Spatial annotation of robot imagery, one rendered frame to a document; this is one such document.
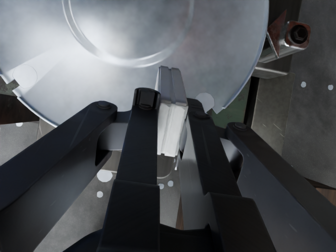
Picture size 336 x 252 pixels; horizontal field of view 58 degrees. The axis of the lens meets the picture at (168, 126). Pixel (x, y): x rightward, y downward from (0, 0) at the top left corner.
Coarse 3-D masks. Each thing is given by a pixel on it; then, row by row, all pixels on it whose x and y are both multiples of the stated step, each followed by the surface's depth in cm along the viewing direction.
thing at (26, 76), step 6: (18, 66) 29; (24, 66) 29; (30, 66) 29; (18, 72) 29; (24, 72) 29; (30, 72) 29; (36, 72) 29; (18, 78) 29; (24, 78) 29; (30, 78) 29; (36, 78) 29; (24, 84) 29; (30, 84) 29
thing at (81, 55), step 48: (0, 0) 29; (48, 0) 29; (96, 0) 29; (144, 0) 30; (192, 0) 31; (240, 0) 32; (0, 48) 29; (48, 48) 29; (96, 48) 30; (144, 48) 30; (192, 48) 32; (240, 48) 32; (48, 96) 30; (96, 96) 30; (192, 96) 32
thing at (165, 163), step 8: (40, 120) 30; (40, 128) 30; (48, 128) 30; (40, 136) 30; (112, 152) 31; (120, 152) 31; (112, 160) 31; (160, 160) 32; (168, 160) 32; (104, 168) 31; (112, 168) 31; (160, 168) 32; (168, 168) 32; (160, 176) 32
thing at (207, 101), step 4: (204, 92) 32; (196, 96) 32; (200, 96) 32; (204, 96) 32; (208, 96) 32; (200, 100) 32; (204, 100) 32; (208, 100) 32; (212, 100) 32; (204, 104) 32; (208, 104) 32; (212, 104) 32; (204, 108) 32; (208, 108) 32
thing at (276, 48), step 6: (282, 12) 32; (276, 18) 32; (282, 18) 32; (270, 24) 32; (276, 24) 32; (282, 24) 32; (270, 30) 32; (276, 30) 32; (270, 36) 32; (276, 36) 32; (270, 42) 32; (276, 42) 32; (276, 48) 32; (276, 54) 32
